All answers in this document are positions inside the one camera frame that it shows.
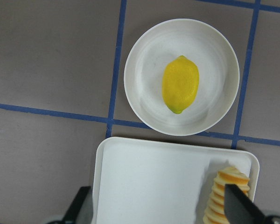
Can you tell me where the yellow lemon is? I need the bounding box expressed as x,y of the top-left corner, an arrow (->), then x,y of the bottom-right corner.
162,56 -> 199,114

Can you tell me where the sliced yellow bread toy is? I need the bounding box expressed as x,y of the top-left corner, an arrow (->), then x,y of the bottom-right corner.
203,167 -> 250,224

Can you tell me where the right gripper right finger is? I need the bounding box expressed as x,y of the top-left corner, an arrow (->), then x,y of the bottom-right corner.
224,184 -> 280,224

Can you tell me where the white rectangular tray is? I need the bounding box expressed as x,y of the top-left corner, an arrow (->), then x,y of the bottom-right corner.
92,137 -> 259,224

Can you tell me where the white round plate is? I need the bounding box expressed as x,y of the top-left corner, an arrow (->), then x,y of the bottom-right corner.
124,19 -> 240,136

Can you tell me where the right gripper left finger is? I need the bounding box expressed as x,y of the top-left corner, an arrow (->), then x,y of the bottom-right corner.
48,186 -> 93,224

